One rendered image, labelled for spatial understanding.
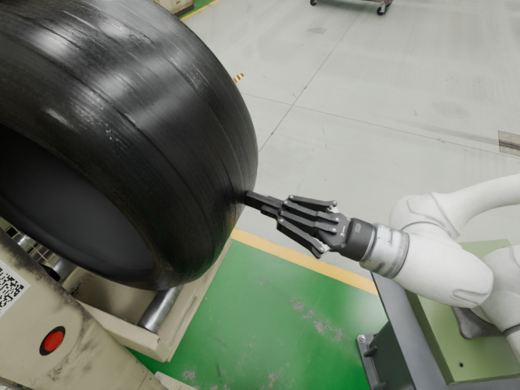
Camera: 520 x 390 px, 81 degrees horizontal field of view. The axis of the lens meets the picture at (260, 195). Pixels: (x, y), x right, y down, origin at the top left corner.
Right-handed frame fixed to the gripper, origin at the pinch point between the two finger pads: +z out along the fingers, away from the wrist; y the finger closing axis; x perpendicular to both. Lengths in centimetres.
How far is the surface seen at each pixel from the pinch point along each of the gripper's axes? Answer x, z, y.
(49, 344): 10.1, 22.0, 33.7
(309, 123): 117, 11, -200
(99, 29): -27.3, 24.0, 5.3
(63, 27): -27.9, 26.2, 8.4
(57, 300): 5.4, 23.2, 28.6
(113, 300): 38, 30, 18
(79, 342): 17.4, 21.4, 31.2
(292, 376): 110, -31, 0
